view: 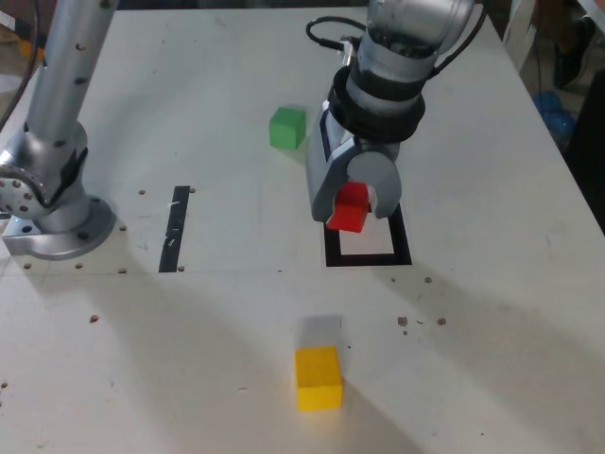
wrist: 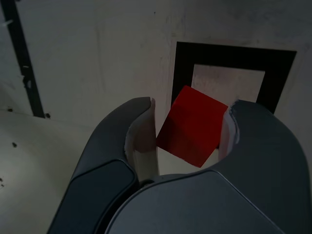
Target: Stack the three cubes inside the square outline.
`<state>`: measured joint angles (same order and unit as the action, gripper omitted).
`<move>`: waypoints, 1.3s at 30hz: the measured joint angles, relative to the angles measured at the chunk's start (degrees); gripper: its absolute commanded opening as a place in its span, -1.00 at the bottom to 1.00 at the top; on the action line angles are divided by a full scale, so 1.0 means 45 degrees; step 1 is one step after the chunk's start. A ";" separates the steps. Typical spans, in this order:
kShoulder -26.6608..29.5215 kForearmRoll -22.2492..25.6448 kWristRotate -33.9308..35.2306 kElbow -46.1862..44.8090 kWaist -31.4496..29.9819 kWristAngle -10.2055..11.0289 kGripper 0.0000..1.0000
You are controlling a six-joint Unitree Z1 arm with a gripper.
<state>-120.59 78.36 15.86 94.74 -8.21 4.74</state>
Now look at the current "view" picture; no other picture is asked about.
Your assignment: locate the blue plastic bag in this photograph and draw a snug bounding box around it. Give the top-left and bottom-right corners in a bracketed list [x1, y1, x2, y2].
[533, 90, 577, 143]

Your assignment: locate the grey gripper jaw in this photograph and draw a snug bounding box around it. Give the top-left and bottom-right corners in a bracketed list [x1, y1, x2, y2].
[304, 99, 358, 223]
[346, 150, 404, 221]

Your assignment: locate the green cube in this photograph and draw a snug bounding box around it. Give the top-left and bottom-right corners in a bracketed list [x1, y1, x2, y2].
[268, 106, 307, 150]

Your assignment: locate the person's foot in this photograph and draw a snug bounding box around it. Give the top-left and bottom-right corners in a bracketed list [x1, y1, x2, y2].
[551, 0, 598, 91]

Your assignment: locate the large black object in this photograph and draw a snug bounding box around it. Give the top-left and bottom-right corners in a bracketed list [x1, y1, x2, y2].
[564, 68, 605, 233]

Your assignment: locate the red cube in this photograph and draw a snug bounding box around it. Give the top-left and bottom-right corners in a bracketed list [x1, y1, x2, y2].
[326, 182, 372, 235]

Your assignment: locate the black tape strip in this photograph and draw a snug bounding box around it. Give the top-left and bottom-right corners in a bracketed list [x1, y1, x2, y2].
[158, 185, 191, 274]

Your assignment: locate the yellow cube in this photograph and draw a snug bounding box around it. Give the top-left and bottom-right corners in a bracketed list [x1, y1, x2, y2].
[294, 345, 344, 412]

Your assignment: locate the black tape square outline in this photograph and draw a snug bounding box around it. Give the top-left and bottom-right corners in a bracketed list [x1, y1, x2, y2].
[323, 202, 412, 269]

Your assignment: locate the white furniture frame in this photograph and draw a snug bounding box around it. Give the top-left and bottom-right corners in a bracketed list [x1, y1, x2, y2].
[501, 0, 541, 72]

